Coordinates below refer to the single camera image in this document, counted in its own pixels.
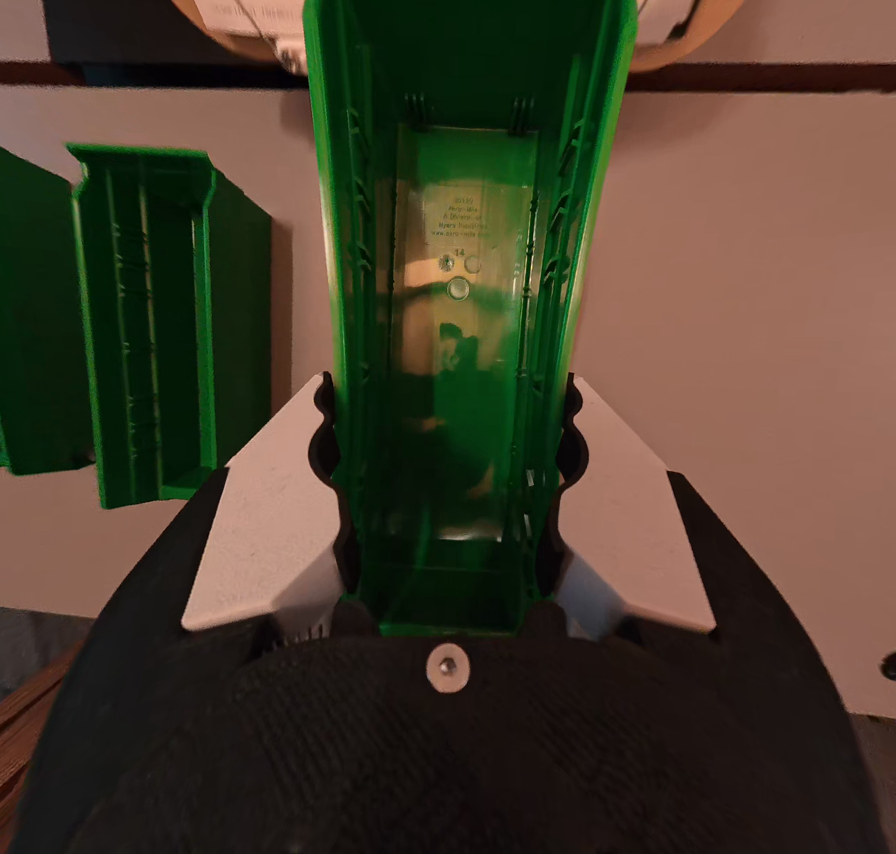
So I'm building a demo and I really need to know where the green plastic bin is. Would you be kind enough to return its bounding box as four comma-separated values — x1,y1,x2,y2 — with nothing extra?
0,146,95,477
304,0,645,639
65,142,274,510

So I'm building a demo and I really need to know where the printed instruction sheet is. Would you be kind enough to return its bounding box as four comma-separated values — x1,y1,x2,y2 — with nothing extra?
175,0,715,76

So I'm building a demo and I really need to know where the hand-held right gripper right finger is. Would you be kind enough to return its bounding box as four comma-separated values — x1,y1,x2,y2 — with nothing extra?
535,371,718,643

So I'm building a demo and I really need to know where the grey desk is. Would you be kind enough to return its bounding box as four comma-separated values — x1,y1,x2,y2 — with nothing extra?
0,0,896,722

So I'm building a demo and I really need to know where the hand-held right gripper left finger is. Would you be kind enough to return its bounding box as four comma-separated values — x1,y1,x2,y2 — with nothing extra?
181,371,361,641

